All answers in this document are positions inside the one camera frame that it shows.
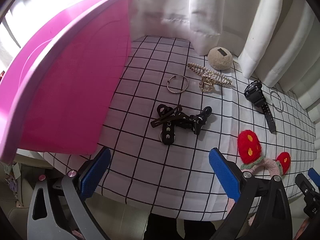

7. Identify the black digital wristwatch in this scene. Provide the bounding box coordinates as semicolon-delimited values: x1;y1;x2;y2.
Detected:
244;80;276;133

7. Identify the gold bangle ring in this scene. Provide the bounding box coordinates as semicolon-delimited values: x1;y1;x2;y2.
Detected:
166;74;189;95

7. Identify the black grid white tablecloth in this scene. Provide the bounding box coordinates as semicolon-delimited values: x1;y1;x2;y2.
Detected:
37;35;317;222

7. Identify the silver bangle ring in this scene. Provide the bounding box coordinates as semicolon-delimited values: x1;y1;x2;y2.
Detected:
269;90;284;113

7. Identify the black ribbon hair bow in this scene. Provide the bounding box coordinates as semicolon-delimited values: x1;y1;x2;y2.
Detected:
159;106;212;145

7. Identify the brown flat hair clip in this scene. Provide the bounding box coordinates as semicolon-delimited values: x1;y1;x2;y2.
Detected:
150;104;182;128

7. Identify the beige fluffy hair clip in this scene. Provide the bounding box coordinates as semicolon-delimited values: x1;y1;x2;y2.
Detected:
207;47;233;70

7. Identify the pink strawberry plush headband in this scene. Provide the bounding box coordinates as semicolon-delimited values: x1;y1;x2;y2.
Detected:
226;129;292;227

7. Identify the pearl gold claw clip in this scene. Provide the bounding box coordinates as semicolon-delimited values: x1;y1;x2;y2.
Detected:
187;62;232;93

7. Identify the pink plastic tub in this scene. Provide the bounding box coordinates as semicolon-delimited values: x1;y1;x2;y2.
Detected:
1;0;131;164

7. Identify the white curtain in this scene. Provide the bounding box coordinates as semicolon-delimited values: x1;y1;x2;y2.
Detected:
1;0;319;124

